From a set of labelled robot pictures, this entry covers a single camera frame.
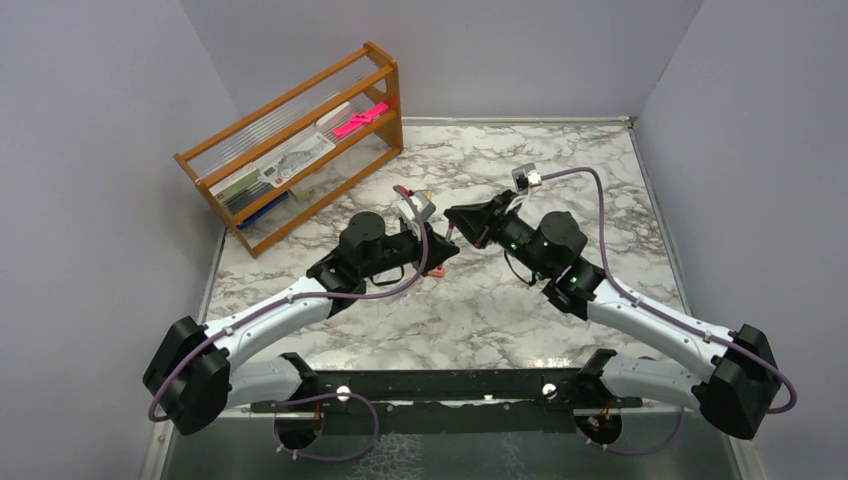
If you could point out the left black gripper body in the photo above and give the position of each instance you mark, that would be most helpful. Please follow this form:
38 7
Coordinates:
401 247

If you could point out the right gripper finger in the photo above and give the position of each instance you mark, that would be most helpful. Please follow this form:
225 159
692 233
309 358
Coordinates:
477 212
478 234

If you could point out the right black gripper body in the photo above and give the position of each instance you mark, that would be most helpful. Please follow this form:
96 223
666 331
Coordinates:
511 234

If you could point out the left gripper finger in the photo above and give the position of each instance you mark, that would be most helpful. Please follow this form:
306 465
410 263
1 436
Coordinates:
437 259
439 248

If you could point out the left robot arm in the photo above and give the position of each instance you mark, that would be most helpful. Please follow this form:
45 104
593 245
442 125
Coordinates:
193 377

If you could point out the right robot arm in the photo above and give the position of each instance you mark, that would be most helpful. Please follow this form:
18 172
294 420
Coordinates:
728 376

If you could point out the pink tool on rack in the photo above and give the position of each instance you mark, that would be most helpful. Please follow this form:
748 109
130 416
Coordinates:
359 120

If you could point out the white digital scale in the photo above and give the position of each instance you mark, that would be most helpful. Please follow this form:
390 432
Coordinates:
291 157

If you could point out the wooden rack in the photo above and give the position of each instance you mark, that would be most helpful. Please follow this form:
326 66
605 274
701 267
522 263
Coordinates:
354 84

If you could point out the green white box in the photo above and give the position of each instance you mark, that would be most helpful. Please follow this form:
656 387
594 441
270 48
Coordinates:
235 191

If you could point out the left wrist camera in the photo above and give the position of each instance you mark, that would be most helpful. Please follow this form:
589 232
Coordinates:
414 211

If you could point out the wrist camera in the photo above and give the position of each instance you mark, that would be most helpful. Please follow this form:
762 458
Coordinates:
414 211
526 180

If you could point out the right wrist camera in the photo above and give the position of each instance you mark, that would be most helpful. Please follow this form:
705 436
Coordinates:
526 180

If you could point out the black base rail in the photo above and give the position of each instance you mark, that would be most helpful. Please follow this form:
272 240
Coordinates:
349 402

